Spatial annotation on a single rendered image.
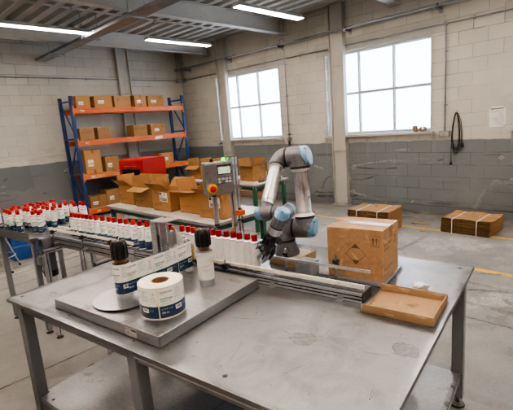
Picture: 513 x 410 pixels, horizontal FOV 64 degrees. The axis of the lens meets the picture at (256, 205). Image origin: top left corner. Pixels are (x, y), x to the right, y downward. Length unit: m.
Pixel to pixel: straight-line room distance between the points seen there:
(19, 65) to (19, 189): 2.49
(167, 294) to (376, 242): 1.03
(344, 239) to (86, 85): 8.71
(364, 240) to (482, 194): 5.18
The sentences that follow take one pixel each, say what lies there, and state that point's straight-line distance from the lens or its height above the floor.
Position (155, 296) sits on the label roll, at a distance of 1.83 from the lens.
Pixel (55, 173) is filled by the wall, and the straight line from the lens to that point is 9.86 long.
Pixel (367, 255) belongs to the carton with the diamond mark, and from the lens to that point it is 2.14.
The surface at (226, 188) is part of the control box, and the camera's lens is 2.41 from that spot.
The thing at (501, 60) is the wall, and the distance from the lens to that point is 7.06.
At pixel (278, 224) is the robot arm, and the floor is 1.17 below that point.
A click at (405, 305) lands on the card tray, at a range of 1.99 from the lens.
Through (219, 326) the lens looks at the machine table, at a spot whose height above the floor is 0.83.
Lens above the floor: 1.67
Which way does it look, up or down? 11 degrees down
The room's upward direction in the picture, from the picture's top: 4 degrees counter-clockwise
